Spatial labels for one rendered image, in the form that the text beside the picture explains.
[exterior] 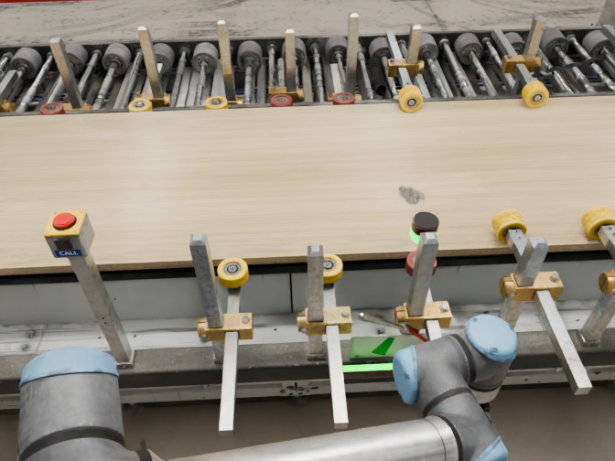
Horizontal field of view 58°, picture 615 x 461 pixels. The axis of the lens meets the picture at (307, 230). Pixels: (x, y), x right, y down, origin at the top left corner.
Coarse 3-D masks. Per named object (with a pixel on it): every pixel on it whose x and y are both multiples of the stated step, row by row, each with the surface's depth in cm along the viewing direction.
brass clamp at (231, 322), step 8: (200, 320) 138; (224, 320) 138; (232, 320) 138; (240, 320) 138; (200, 328) 137; (208, 328) 136; (216, 328) 136; (224, 328) 136; (232, 328) 136; (240, 328) 136; (248, 328) 136; (200, 336) 137; (208, 336) 138; (216, 336) 138; (224, 336) 138; (240, 336) 138; (248, 336) 138
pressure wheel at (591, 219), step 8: (592, 208) 149; (600, 208) 148; (608, 208) 149; (584, 216) 150; (592, 216) 148; (600, 216) 146; (608, 216) 146; (584, 224) 150; (592, 224) 147; (600, 224) 147; (608, 224) 147; (592, 232) 149
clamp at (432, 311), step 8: (432, 304) 140; (440, 304) 140; (400, 312) 138; (424, 312) 138; (432, 312) 138; (440, 312) 138; (448, 312) 138; (400, 320) 137; (408, 320) 137; (416, 320) 137; (424, 320) 137; (440, 320) 138; (448, 320) 138; (416, 328) 140; (424, 328) 140
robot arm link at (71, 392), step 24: (48, 360) 68; (72, 360) 68; (96, 360) 70; (24, 384) 67; (48, 384) 65; (72, 384) 65; (96, 384) 67; (24, 408) 65; (48, 408) 63; (72, 408) 63; (96, 408) 64; (120, 408) 69; (24, 432) 63; (48, 432) 61; (72, 432) 61; (96, 432) 62; (120, 432) 66; (24, 456) 61
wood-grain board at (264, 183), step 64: (0, 128) 192; (64, 128) 192; (128, 128) 191; (192, 128) 191; (256, 128) 191; (320, 128) 190; (384, 128) 190; (448, 128) 189; (512, 128) 189; (576, 128) 189; (0, 192) 168; (64, 192) 167; (128, 192) 167; (192, 192) 167; (256, 192) 166; (320, 192) 166; (384, 192) 166; (448, 192) 166; (512, 192) 165; (576, 192) 165; (0, 256) 149; (128, 256) 148; (256, 256) 148; (384, 256) 150
